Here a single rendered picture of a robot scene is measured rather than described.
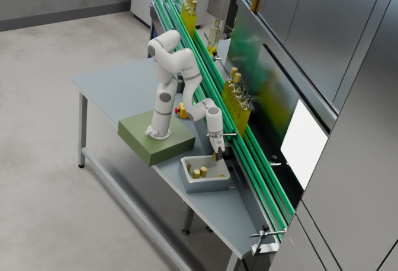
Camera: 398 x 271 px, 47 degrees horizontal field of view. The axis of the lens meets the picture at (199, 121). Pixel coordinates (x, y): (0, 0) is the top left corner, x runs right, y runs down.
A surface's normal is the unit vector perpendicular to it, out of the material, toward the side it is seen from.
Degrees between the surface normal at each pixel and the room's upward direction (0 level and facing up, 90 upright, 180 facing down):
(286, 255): 90
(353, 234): 90
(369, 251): 90
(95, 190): 0
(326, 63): 90
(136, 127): 2
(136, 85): 0
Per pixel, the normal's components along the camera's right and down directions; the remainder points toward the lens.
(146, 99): 0.18, -0.79
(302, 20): -0.95, 0.02
